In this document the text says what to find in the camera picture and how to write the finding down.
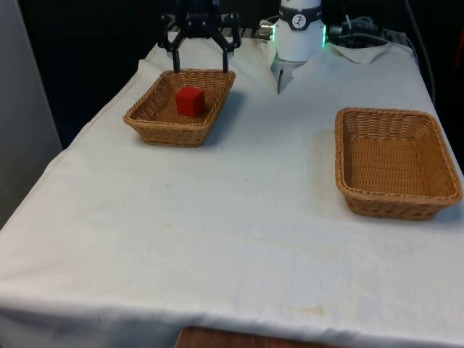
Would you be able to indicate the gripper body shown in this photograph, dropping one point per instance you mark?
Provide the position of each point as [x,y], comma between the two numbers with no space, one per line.
[200,18]

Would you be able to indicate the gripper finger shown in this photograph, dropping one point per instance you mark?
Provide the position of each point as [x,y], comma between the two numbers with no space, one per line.
[171,41]
[230,41]

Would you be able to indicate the red cube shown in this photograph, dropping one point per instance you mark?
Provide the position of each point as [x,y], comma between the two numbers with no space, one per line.
[188,103]

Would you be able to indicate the wicker basket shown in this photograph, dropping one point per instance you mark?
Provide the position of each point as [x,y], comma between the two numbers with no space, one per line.
[170,130]
[395,163]

